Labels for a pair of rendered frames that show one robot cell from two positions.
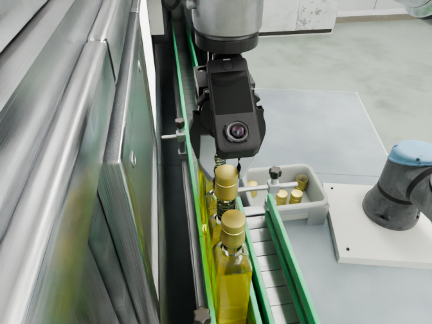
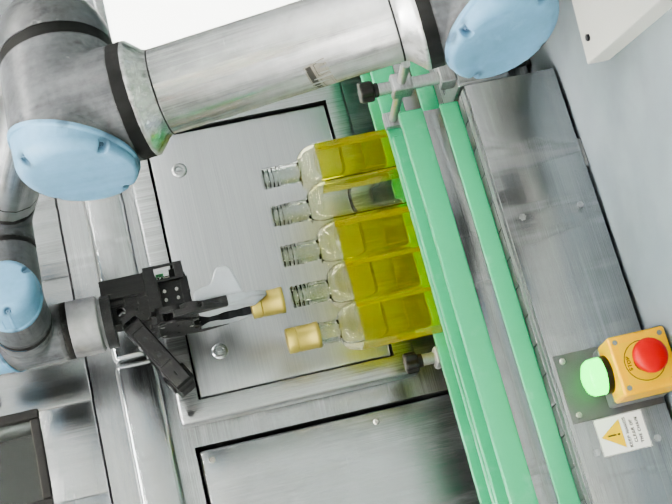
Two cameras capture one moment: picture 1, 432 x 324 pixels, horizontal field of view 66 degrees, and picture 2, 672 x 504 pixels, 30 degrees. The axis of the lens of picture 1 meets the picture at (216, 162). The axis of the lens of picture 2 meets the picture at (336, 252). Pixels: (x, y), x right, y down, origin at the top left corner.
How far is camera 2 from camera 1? 1.67 m
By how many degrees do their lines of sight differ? 77
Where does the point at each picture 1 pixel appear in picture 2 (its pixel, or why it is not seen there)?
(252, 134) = (172, 385)
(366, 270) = (633, 59)
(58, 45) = (108, 432)
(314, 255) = not seen: hidden behind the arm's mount
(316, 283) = (605, 125)
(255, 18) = (90, 342)
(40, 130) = (135, 486)
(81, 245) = not seen: outside the picture
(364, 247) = (599, 18)
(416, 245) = not seen: outside the picture
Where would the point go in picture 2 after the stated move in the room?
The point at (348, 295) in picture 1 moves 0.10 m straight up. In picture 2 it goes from (630, 133) to (547, 151)
